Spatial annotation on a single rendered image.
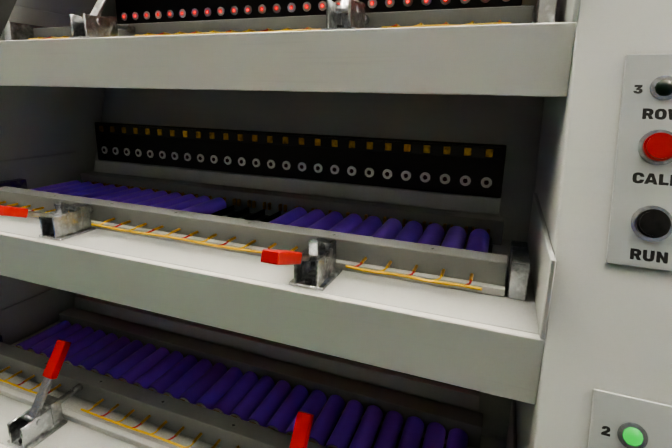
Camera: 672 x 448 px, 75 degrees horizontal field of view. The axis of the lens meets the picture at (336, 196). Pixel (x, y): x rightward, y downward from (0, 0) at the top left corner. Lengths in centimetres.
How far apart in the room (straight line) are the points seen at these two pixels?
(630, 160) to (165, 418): 44
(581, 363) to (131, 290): 34
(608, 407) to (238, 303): 25
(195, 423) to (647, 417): 36
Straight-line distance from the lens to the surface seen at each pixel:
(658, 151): 30
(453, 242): 38
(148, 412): 52
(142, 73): 44
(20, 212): 47
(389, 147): 47
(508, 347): 30
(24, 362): 63
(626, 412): 31
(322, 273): 33
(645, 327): 31
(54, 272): 49
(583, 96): 31
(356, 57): 34
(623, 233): 30
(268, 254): 27
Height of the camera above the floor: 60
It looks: 2 degrees up
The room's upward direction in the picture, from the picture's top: 7 degrees clockwise
